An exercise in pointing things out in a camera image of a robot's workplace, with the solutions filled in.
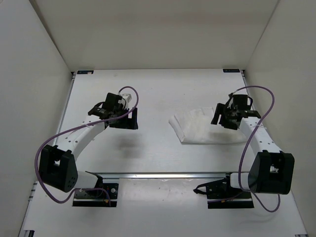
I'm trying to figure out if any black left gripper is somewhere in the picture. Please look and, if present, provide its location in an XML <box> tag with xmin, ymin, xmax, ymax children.
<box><xmin>110</xmin><ymin>105</ymin><xmax>138</xmax><ymax>128</ymax></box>

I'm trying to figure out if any white pleated skirt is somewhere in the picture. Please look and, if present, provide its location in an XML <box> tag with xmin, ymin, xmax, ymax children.
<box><xmin>169</xmin><ymin>107</ymin><xmax>247</xmax><ymax>145</ymax></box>

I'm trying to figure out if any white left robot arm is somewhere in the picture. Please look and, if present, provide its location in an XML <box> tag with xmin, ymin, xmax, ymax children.
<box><xmin>38</xmin><ymin>93</ymin><xmax>138</xmax><ymax>197</ymax></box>

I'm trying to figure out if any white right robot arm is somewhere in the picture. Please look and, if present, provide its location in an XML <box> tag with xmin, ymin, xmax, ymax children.
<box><xmin>194</xmin><ymin>94</ymin><xmax>295</xmax><ymax>199</ymax></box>

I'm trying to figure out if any right corner label sticker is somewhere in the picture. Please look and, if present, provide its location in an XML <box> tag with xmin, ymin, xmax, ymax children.
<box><xmin>223</xmin><ymin>69</ymin><xmax>240</xmax><ymax>73</ymax></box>

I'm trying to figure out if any corner label sticker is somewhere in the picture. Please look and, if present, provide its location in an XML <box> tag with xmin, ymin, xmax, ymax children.
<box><xmin>77</xmin><ymin>70</ymin><xmax>94</xmax><ymax>75</ymax></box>
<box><xmin>223</xmin><ymin>69</ymin><xmax>240</xmax><ymax>73</ymax></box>

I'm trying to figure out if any left corner label sticker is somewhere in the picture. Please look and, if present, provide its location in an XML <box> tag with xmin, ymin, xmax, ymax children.
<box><xmin>77</xmin><ymin>70</ymin><xmax>94</xmax><ymax>75</ymax></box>

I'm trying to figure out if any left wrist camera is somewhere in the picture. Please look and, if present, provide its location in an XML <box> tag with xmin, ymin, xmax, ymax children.
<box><xmin>118</xmin><ymin>94</ymin><xmax>132</xmax><ymax>109</ymax></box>

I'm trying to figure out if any aluminium front rail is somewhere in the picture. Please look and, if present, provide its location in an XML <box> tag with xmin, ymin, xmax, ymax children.
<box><xmin>98</xmin><ymin>172</ymin><xmax>226</xmax><ymax>179</ymax></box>

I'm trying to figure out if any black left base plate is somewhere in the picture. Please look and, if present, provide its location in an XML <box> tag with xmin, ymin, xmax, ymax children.
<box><xmin>73</xmin><ymin>183</ymin><xmax>119</xmax><ymax>207</ymax></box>

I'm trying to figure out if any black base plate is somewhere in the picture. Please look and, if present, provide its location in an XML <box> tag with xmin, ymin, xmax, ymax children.
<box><xmin>73</xmin><ymin>183</ymin><xmax>119</xmax><ymax>207</ymax></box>
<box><xmin>206</xmin><ymin>184</ymin><xmax>254</xmax><ymax>209</ymax></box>

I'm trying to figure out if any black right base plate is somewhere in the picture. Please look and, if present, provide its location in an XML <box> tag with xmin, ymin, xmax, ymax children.
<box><xmin>206</xmin><ymin>184</ymin><xmax>254</xmax><ymax>209</ymax></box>

